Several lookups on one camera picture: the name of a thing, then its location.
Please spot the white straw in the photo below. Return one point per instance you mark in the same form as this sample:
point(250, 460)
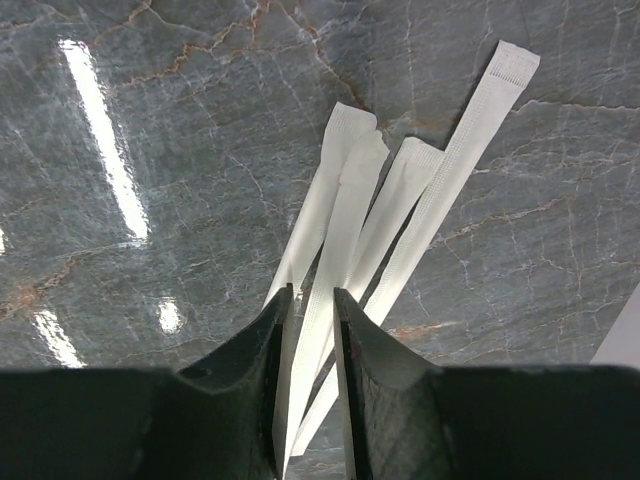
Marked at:
point(506, 76)
point(298, 389)
point(346, 125)
point(395, 200)

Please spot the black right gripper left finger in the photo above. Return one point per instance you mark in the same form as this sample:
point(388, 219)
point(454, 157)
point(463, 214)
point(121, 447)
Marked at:
point(222, 417)

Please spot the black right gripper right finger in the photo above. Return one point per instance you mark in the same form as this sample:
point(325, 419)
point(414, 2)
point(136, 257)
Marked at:
point(407, 418)

